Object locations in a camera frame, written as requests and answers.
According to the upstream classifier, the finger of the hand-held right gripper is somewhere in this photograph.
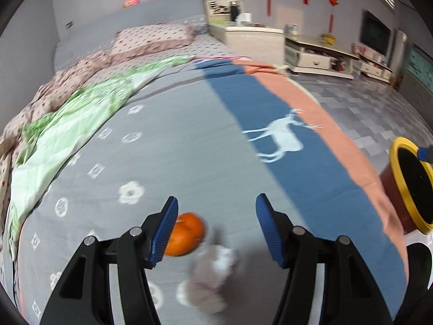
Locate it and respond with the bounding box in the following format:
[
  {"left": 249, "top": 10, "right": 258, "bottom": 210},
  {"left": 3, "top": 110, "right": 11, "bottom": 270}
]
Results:
[{"left": 417, "top": 146, "right": 433, "bottom": 164}]

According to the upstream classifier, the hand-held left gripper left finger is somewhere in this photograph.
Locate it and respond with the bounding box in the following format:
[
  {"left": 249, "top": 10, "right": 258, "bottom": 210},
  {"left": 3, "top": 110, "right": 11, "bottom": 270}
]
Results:
[{"left": 39, "top": 196, "right": 179, "bottom": 325}]

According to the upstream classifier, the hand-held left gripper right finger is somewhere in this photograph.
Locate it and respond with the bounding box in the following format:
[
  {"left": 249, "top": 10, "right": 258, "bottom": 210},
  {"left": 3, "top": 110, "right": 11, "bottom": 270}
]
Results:
[{"left": 255, "top": 193, "right": 395, "bottom": 325}]

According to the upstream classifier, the orange tangerine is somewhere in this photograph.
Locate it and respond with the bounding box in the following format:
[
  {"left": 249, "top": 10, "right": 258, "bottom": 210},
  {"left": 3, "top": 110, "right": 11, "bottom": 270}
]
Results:
[{"left": 164, "top": 212, "right": 207, "bottom": 257}]

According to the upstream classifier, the brown waste bin yellow rim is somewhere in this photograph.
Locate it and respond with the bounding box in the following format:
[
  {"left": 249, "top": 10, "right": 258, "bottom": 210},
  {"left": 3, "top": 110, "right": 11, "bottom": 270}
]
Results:
[{"left": 379, "top": 136, "right": 433, "bottom": 234}]

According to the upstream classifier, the dark glass cabinet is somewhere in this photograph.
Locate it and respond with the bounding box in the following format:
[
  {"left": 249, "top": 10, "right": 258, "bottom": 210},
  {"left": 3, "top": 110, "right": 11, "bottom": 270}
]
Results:
[{"left": 399, "top": 42, "right": 433, "bottom": 109}]

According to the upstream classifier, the white standing air conditioner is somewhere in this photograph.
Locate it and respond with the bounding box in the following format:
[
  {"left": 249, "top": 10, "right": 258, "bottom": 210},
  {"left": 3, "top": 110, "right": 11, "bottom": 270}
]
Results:
[{"left": 389, "top": 30, "right": 408, "bottom": 89}]

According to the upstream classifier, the striped deer printed blanket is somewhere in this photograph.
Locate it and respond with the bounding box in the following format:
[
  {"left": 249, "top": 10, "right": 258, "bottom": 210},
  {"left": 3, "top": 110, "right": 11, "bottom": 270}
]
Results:
[{"left": 15, "top": 56, "right": 411, "bottom": 325}]

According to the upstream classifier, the dark cloth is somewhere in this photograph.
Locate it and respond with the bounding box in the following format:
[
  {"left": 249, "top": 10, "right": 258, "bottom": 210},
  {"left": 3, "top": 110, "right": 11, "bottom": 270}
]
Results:
[{"left": 392, "top": 242, "right": 433, "bottom": 325}]

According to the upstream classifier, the black flat television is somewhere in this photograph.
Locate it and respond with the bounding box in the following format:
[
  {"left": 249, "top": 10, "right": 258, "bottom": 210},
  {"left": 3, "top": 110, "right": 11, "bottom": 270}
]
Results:
[{"left": 359, "top": 9, "right": 393, "bottom": 57}]

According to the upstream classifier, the cream low cabinet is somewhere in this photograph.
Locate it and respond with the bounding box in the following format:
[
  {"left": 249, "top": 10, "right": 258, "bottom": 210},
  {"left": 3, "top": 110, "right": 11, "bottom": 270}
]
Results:
[{"left": 284, "top": 35, "right": 395, "bottom": 84}]

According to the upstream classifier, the green floral quilt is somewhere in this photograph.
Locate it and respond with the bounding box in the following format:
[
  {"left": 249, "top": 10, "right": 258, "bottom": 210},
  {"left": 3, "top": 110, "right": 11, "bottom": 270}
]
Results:
[{"left": 7, "top": 56, "right": 197, "bottom": 262}]

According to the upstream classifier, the pink dotted quilt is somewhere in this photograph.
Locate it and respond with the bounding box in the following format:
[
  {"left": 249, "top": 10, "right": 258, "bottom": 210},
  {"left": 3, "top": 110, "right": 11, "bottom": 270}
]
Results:
[{"left": 0, "top": 52, "right": 113, "bottom": 210}]

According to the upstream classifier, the cream nightstand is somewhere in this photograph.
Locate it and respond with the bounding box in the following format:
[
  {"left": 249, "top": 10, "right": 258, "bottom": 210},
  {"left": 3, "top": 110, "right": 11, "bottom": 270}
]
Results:
[{"left": 207, "top": 20, "right": 285, "bottom": 67}]

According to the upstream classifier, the dotted bed sheet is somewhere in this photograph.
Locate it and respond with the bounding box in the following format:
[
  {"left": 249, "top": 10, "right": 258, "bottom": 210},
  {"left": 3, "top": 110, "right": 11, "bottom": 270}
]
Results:
[{"left": 189, "top": 32, "right": 238, "bottom": 60}]

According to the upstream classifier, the pink dotted pillow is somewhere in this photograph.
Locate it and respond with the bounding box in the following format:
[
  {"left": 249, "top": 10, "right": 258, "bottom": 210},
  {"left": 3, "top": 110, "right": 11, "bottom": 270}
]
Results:
[{"left": 110, "top": 24, "right": 197, "bottom": 58}]

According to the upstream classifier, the grey padded bed headboard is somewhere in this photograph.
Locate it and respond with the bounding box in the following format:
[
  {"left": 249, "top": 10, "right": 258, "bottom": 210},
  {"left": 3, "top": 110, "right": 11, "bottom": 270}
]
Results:
[{"left": 54, "top": 0, "right": 209, "bottom": 72}]

